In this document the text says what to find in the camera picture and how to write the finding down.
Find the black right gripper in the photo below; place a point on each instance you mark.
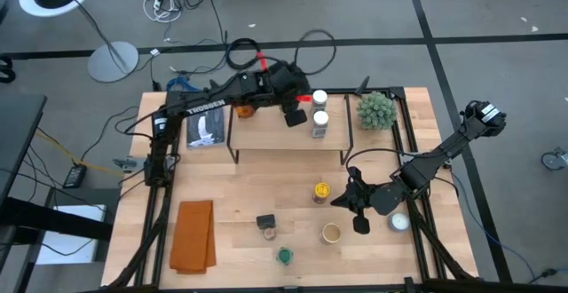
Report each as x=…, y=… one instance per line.
x=384, y=197

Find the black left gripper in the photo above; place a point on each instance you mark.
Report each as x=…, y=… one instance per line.
x=288, y=84

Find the white-lidded spice jar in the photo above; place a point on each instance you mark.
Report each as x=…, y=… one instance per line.
x=320, y=119

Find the brown wooden cup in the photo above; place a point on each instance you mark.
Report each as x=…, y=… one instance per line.
x=332, y=233

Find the bagel seasoning jar white lid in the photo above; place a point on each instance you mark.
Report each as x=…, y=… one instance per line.
x=319, y=97

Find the black spice jar yellow lid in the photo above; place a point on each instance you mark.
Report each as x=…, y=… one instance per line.
x=322, y=190

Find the amber glass spice jar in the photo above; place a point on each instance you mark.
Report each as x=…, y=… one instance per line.
x=245, y=112

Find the green oregano spice jar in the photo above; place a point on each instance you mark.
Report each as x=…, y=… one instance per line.
x=285, y=255

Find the small glass jar orange label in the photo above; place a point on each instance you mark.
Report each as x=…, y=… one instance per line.
x=269, y=234

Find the red and black box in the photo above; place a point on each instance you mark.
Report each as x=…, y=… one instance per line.
x=265, y=220

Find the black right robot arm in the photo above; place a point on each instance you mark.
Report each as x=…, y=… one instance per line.
x=444, y=151

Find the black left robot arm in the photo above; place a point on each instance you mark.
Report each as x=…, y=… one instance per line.
x=239, y=89

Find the round silver-lidded jar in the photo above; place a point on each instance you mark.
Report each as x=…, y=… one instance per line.
x=399, y=222

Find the green plant in white pot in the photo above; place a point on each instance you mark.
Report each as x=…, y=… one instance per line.
x=377, y=111

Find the folded orange cloth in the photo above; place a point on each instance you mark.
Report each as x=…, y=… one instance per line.
x=193, y=237

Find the floor lamp with round base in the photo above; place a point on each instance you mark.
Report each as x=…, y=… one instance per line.
x=113, y=62

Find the grey caster wheel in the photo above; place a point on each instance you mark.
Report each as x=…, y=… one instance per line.
x=552, y=160

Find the black power adapter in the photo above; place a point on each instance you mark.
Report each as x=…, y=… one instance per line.
x=74, y=176

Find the white box under desk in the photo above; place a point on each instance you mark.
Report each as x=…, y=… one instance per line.
x=66, y=248

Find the black desk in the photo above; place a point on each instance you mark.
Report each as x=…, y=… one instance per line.
x=18, y=129

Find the wooden shelf with black frame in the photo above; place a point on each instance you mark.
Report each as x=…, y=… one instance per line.
x=275, y=135

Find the black metal table frame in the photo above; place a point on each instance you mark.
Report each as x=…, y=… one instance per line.
x=398, y=94

